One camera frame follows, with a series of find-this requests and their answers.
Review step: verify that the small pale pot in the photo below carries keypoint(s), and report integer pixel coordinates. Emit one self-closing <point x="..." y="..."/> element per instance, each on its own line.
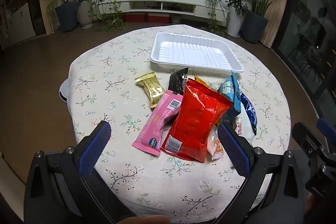
<point x="176" y="18"/>

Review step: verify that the floral tablecloth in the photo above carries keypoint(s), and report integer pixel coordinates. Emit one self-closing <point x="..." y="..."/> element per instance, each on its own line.
<point x="118" y="77"/>

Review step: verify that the red snack packet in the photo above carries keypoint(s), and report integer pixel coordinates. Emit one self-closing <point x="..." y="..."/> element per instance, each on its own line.
<point x="199" y="119"/>

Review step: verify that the dark patio chair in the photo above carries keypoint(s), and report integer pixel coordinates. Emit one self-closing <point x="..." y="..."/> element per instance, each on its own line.
<point x="304" y="43"/>

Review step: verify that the white snack packet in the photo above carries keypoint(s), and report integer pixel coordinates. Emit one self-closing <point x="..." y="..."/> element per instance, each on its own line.
<point x="246" y="132"/>

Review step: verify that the orange snack packet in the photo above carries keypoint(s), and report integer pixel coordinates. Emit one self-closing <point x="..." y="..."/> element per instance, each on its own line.
<point x="202" y="81"/>

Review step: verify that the black snack packet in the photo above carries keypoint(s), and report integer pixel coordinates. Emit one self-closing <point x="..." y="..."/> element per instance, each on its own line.
<point x="177" y="82"/>

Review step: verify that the white round object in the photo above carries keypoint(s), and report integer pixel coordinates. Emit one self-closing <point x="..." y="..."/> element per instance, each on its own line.
<point x="63" y="91"/>

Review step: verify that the gold snack packet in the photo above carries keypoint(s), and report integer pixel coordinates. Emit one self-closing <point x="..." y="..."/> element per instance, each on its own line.
<point x="152" y="87"/>

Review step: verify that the dark blue snack packet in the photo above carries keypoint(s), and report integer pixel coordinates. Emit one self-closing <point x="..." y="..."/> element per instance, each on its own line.
<point x="248" y="109"/>

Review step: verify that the bushy plant in white pot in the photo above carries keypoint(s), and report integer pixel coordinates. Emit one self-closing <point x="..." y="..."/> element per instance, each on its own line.
<point x="235" y="22"/>

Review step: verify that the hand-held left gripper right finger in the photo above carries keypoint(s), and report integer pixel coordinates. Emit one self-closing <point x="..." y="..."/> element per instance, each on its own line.
<point x="233" y="150"/>

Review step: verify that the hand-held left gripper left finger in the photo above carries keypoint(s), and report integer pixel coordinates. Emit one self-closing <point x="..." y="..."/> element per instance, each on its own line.
<point x="93" y="148"/>

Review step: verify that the white plastic tray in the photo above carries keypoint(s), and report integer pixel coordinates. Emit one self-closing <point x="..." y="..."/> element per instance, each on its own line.
<point x="194" y="50"/>

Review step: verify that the person's left hand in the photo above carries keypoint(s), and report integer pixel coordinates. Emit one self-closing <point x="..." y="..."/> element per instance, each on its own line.
<point x="144" y="220"/>

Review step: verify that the red storage box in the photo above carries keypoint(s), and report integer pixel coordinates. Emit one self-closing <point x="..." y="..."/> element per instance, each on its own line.
<point x="134" y="18"/>
<point x="158" y="18"/>

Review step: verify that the clear packet with orange print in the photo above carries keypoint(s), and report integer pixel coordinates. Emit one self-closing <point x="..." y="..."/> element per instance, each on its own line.
<point x="216" y="145"/>

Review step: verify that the white television cabinet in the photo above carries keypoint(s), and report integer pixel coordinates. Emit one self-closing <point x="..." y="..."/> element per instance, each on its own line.
<point x="147" y="5"/>

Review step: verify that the light blue snack packet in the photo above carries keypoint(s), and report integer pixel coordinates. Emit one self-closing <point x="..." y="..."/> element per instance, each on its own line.
<point x="231" y="88"/>

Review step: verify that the pink snack packet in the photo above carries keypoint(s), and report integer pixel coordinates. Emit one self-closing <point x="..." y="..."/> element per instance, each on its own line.
<point x="157" y="124"/>

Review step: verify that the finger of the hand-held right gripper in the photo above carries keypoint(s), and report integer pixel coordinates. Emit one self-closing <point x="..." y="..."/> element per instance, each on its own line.
<point x="328" y="127"/>
<point x="309" y="138"/>

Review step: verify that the glass sliding door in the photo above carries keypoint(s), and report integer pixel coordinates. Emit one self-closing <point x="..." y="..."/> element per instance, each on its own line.
<point x="307" y="3"/>

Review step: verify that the small plant in grey pot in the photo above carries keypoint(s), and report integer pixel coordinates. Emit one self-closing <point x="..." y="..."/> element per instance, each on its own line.
<point x="85" y="14"/>

